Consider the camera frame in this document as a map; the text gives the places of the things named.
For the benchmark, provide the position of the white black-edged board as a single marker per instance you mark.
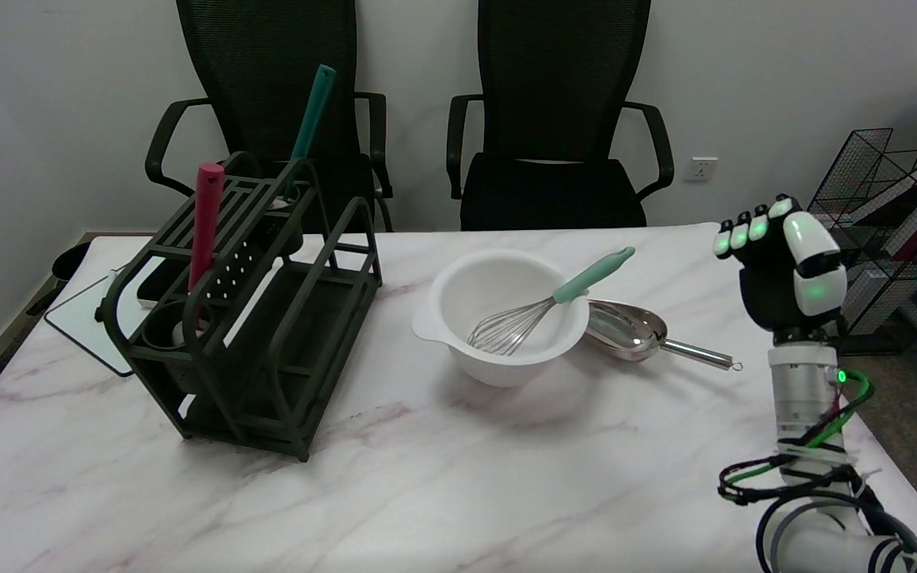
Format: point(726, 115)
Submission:
point(84, 318)

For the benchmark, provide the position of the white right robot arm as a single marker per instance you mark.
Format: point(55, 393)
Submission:
point(809, 469)

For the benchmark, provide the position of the stainless steel scoop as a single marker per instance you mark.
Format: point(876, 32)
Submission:
point(634, 330)

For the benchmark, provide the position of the black mesh office chair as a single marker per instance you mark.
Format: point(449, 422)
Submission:
point(267, 87)
point(558, 119)

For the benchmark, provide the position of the white wall socket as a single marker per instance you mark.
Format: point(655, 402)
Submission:
point(700, 169)

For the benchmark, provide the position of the black round bin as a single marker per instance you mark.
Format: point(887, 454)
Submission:
point(70, 263)

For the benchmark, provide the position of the white mixing bowl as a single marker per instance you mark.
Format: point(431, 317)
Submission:
point(504, 313)

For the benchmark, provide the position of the dark green kitchen rack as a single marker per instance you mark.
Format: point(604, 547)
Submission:
point(251, 334)

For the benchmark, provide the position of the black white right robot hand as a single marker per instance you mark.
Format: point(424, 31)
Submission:
point(789, 270)

